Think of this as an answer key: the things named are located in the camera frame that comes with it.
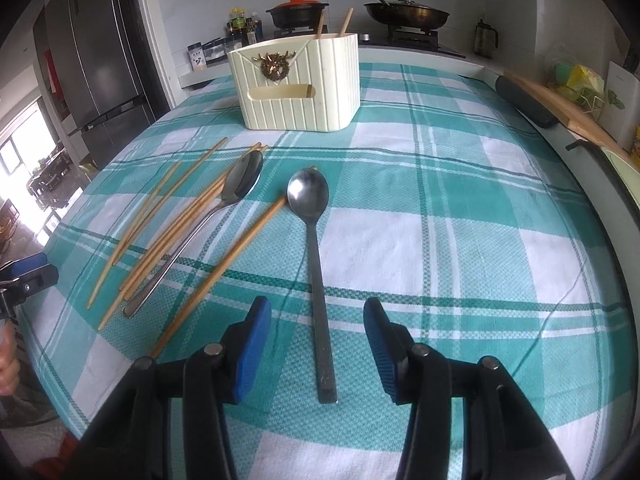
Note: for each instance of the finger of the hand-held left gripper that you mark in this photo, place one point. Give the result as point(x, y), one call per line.
point(35, 280)

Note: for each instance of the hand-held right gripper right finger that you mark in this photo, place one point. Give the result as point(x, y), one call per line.
point(380, 350)

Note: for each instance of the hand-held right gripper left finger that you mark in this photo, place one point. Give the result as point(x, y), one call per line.
point(252, 350)

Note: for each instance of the cream ribbed utensil holder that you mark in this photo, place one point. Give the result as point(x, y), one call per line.
point(325, 90)

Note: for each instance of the person's left hand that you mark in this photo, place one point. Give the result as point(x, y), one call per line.
point(7, 367)

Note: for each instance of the dark wooden dining furniture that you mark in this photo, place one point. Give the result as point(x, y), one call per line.
point(52, 175)

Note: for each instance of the dark grey refrigerator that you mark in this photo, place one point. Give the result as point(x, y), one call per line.
point(95, 60)

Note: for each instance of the black rimmed pale basin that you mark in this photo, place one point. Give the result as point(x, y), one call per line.
point(622, 180)

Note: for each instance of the wooden cutting board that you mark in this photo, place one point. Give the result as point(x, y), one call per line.
point(575, 120)

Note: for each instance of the black gas stove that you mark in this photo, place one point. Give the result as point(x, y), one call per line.
point(440, 47)

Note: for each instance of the dark sauce bottle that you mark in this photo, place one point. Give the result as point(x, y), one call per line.
point(253, 30)

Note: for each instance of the yellow capped sauce bottle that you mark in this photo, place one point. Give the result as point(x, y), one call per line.
point(237, 25)

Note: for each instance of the yellow packet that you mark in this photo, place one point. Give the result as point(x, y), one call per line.
point(636, 145)

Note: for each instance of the black frying pan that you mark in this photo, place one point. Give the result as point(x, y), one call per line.
point(405, 19)

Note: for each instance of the green yellow plastic bags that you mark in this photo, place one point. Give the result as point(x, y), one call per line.
point(575, 77)

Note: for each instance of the black pot with orange lid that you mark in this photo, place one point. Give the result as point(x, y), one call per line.
point(295, 15)

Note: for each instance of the glass pan lid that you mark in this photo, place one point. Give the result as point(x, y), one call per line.
point(406, 5)

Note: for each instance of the white box with green print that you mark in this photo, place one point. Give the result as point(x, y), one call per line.
point(622, 100)

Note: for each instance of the glass jar with dark frame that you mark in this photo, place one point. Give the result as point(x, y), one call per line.
point(485, 39)

